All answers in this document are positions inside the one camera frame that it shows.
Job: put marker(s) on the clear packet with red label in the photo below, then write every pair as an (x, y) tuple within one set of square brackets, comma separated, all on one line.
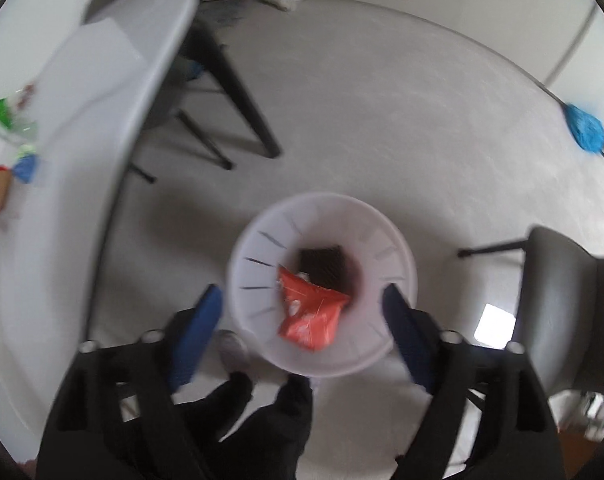
[(27, 94)]

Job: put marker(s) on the green plastic wrapper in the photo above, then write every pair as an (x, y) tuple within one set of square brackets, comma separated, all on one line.
[(2, 110)]

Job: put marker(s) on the white waste bin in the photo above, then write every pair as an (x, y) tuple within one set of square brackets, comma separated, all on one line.
[(262, 270)]

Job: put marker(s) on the black foam net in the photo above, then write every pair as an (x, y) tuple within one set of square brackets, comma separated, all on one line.
[(327, 265)]

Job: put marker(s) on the clear plastic bag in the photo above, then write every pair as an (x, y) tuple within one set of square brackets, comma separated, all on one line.
[(27, 131)]

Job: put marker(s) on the black table legs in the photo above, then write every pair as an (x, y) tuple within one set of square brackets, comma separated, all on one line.
[(232, 85)]

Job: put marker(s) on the red orange snack packet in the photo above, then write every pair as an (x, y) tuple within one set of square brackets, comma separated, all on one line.
[(309, 320)]

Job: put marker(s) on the blue mop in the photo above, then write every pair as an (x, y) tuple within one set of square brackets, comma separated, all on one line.
[(586, 127)]

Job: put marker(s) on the blue crumpled wrapper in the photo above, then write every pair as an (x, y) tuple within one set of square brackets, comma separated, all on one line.
[(26, 167)]

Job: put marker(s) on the small green white wrapper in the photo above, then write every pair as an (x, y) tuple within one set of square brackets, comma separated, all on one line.
[(27, 149)]

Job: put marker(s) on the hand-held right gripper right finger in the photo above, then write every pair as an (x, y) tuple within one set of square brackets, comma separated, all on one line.
[(406, 340)]

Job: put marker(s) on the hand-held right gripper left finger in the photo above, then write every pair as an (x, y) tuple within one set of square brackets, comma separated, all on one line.
[(197, 335)]

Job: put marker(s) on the person's black trouser legs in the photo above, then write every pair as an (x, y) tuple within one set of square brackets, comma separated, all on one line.
[(267, 430)]

